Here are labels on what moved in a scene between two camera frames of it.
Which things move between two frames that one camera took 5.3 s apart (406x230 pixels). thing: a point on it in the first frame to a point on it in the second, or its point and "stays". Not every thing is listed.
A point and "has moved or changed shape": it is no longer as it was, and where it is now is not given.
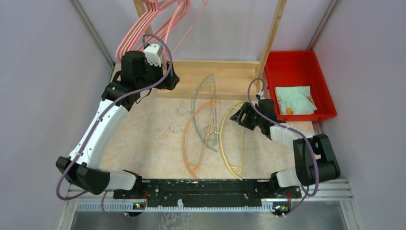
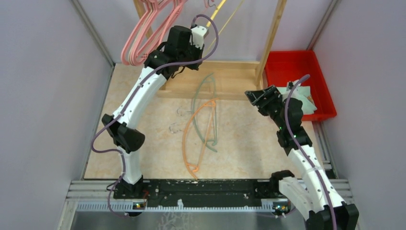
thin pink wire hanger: x=205 y=3 has moved or changed shape
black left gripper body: x=153 y=74 to x=192 y=53
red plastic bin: x=298 y=68 stays
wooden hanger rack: x=219 y=79 stays
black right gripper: x=246 y=108 to x=258 y=97
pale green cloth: x=295 y=98 stays
